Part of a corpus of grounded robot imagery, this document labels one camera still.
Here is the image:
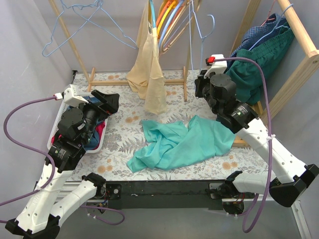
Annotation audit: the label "magenta t shirt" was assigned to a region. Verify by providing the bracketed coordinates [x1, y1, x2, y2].
[51, 121, 106, 150]

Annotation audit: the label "navy blue t shirt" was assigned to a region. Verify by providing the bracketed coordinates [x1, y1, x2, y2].
[63, 95, 105, 151]

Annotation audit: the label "beige plastic hanger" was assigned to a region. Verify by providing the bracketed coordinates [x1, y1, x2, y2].
[159, 0, 191, 55]

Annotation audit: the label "teal green shirt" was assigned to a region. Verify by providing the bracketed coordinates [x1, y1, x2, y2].
[127, 116, 235, 173]

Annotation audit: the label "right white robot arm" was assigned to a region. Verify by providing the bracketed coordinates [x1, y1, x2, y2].
[195, 70, 319, 207]

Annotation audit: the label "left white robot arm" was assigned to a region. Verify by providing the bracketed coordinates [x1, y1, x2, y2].
[5, 90, 120, 239]

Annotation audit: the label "white plastic laundry basket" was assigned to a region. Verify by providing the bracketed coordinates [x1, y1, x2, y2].
[47, 92, 108, 154]

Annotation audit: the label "wooden clothes rack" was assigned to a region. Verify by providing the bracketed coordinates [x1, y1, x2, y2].
[42, 0, 194, 102]
[209, 0, 319, 147]

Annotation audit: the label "floral table cloth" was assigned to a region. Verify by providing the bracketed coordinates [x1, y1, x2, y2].
[71, 70, 268, 181]

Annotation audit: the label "beige garment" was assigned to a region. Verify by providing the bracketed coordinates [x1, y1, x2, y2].
[126, 2, 166, 115]

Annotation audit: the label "dark green shorts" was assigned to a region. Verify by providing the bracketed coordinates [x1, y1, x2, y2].
[225, 23, 295, 105]

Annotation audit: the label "blue checkered shorts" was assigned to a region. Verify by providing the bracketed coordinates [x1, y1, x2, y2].
[230, 13, 290, 57]

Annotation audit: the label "orange plastic hangers bunch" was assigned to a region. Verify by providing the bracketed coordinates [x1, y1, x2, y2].
[156, 0, 186, 47]

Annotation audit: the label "right wooden clothes rack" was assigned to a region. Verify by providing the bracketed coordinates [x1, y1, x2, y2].
[209, 0, 319, 147]

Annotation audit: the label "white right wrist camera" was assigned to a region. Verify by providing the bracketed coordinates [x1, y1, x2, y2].
[204, 54, 227, 78]

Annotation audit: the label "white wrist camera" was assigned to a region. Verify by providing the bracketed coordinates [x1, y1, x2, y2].
[53, 84, 89, 108]
[204, 54, 227, 78]

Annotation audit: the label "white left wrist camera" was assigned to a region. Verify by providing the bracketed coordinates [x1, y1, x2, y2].
[53, 84, 89, 108]

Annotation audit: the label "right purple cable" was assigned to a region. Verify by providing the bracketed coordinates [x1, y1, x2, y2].
[214, 57, 274, 234]

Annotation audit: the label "purple cable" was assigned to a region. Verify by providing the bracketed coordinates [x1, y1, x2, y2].
[214, 57, 274, 234]
[0, 93, 63, 225]

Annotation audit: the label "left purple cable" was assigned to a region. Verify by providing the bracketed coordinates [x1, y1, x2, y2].
[0, 93, 63, 225]

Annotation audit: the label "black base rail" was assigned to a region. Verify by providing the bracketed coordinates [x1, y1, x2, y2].
[84, 179, 257, 212]

